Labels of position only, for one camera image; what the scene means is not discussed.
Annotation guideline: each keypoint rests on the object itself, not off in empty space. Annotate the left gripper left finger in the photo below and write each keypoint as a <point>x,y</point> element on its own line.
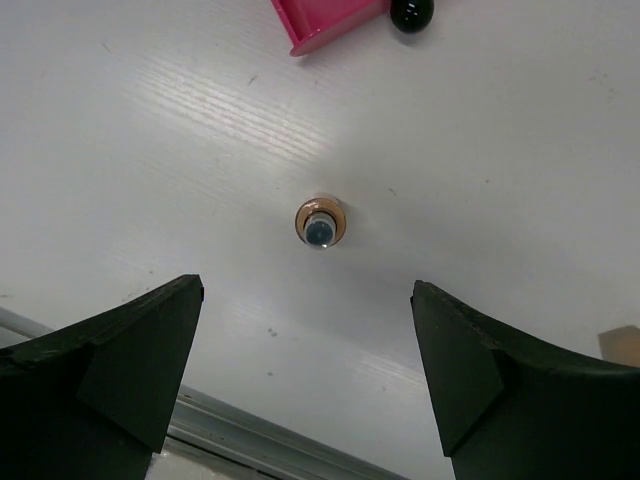
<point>94,400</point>

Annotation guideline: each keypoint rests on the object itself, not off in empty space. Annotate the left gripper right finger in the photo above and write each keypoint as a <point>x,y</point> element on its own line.
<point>511,406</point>

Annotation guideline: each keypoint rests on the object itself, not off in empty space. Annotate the pink drawer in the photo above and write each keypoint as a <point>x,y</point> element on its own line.
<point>312,24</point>

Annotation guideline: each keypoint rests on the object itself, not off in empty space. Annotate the foundation bottle with black cap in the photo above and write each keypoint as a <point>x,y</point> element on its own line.
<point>621,346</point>

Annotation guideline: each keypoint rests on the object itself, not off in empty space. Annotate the foundation bottle with silver pump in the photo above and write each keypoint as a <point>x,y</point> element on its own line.
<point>321,222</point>

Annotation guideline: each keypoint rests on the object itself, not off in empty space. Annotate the aluminium front rail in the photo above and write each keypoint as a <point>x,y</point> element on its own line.
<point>205,429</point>

